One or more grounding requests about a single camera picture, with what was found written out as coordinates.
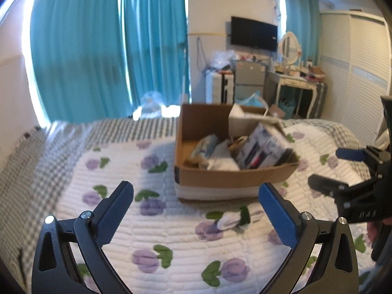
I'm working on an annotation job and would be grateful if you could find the floral navy tissue pouch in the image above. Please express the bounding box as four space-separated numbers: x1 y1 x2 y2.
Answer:
235 123 294 170

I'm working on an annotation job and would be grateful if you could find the cream plush toy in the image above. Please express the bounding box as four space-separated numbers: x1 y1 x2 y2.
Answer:
229 136 248 156

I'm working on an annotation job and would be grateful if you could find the light blue tissue pack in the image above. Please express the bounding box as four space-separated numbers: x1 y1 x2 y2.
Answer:
186 134 219 165

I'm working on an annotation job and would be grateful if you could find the brown cardboard box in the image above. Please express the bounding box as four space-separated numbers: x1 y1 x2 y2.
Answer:
174 104 299 201

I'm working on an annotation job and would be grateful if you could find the white cloth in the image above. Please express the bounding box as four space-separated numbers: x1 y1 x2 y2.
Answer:
207 139 240 171

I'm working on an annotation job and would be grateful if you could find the person right hand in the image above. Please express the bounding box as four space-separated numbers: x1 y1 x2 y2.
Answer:
367 221 382 243

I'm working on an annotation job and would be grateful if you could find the grey checked bed sheet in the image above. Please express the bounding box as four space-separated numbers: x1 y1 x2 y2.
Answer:
0 116 373 294

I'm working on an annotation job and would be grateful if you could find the white louvered wardrobe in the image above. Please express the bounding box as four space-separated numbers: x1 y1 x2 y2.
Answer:
319 11 391 145

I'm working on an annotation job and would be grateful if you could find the white dressing table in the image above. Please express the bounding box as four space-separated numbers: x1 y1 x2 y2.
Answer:
263 72 328 119

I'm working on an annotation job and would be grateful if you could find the floral white quilt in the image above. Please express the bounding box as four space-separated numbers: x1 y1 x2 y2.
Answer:
18 122 373 294

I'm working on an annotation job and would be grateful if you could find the blue plastic bag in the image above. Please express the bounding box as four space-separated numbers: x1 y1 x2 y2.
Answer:
235 91 268 109

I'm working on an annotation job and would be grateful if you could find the white oval vanity mirror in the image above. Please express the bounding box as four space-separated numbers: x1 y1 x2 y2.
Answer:
278 31 302 65

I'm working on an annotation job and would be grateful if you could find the grey mini fridge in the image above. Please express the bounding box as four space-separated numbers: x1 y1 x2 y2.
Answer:
234 61 266 101

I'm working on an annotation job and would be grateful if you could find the white suitcase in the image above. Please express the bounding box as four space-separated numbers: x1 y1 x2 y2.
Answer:
205 72 234 104

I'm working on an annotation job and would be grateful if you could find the teal curtain right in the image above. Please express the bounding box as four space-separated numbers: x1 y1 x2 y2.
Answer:
285 0 321 66

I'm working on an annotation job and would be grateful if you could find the clear plastic bag pile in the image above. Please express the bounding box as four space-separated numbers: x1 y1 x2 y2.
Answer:
211 50 236 70

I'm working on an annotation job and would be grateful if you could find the clear bag by window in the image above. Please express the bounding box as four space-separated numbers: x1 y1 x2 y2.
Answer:
132 92 163 120

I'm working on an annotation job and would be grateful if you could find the large teal curtain left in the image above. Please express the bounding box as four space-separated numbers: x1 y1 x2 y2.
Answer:
30 0 132 123

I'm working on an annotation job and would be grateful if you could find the teal curtain middle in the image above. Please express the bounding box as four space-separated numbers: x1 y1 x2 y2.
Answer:
122 0 190 107

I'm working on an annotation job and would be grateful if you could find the black wall television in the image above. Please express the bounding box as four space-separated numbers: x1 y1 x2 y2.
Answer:
230 17 278 52

